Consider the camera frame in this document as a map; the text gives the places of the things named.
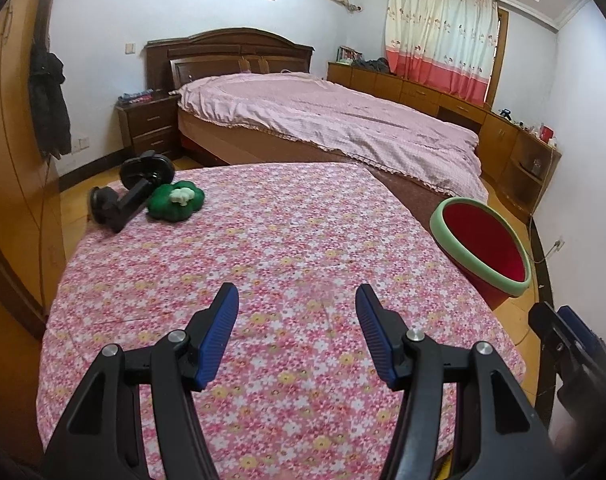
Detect black hanging jacket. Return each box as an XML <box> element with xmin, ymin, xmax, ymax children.
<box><xmin>28</xmin><ymin>40</ymin><xmax>72</xmax><ymax>161</ymax></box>

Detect pink checked bed blanket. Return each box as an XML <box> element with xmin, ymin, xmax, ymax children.
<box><xmin>177</xmin><ymin>72</ymin><xmax>484</xmax><ymax>191</ymax></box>

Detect dark wooden bed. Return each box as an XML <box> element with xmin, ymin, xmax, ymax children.
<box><xmin>145</xmin><ymin>27</ymin><xmax>488</xmax><ymax>201</ymax></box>

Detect green plush toy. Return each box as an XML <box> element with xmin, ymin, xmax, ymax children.
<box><xmin>147</xmin><ymin>183</ymin><xmax>206</xmax><ymax>222</ymax></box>

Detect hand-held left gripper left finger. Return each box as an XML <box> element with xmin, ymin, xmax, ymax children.
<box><xmin>40</xmin><ymin>282</ymin><xmax>241</xmax><ymax>480</ymax></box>

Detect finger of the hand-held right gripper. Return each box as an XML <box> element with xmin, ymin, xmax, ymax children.
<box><xmin>528</xmin><ymin>301</ymin><xmax>584</xmax><ymax>381</ymax></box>
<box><xmin>557</xmin><ymin>306</ymin><xmax>606</xmax><ymax>368</ymax></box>

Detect black hanging cable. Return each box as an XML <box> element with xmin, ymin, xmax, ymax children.
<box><xmin>37</xmin><ymin>157</ymin><xmax>52</xmax><ymax>281</ymax></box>

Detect dark clothes pile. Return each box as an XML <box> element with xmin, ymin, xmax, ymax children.
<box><xmin>355</xmin><ymin>56</ymin><xmax>391</xmax><ymax>76</ymax></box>

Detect wooden corner shelf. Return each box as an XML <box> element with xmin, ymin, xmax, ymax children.
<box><xmin>503</xmin><ymin>127</ymin><xmax>562</xmax><ymax>223</ymax></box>

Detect dark wooden nightstand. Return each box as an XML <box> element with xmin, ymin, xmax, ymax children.
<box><xmin>115</xmin><ymin>94</ymin><xmax>181</xmax><ymax>161</ymax></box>

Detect white and red curtain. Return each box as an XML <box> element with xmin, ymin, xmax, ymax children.
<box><xmin>384</xmin><ymin>0</ymin><xmax>498</xmax><ymax>106</ymax></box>

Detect black suction cup mount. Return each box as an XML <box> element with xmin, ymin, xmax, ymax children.
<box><xmin>85</xmin><ymin>150</ymin><xmax>176</xmax><ymax>233</ymax></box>

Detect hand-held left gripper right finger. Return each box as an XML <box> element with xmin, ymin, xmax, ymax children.
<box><xmin>355</xmin><ymin>283</ymin><xmax>566</xmax><ymax>480</ymax></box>

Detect thin power cable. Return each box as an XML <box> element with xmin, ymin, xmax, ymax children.
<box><xmin>530</xmin><ymin>245</ymin><xmax>564</xmax><ymax>265</ymax></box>

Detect long wooden low cabinet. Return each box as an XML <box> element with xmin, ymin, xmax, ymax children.
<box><xmin>327</xmin><ymin>60</ymin><xmax>521</xmax><ymax>181</ymax></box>

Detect wooden window frame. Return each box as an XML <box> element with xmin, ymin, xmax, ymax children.
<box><xmin>485</xmin><ymin>7</ymin><xmax>510</xmax><ymax>108</ymax></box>

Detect wooden wardrobe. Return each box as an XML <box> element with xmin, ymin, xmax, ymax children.
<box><xmin>0</xmin><ymin>0</ymin><xmax>66</xmax><ymax>341</ymax></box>

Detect pink floral tablecloth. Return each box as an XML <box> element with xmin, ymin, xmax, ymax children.
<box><xmin>35</xmin><ymin>161</ymin><xmax>528</xmax><ymax>480</ymax></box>

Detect red bin with green rim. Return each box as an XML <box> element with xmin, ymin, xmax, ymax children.
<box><xmin>429</xmin><ymin>197</ymin><xmax>532</xmax><ymax>311</ymax></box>

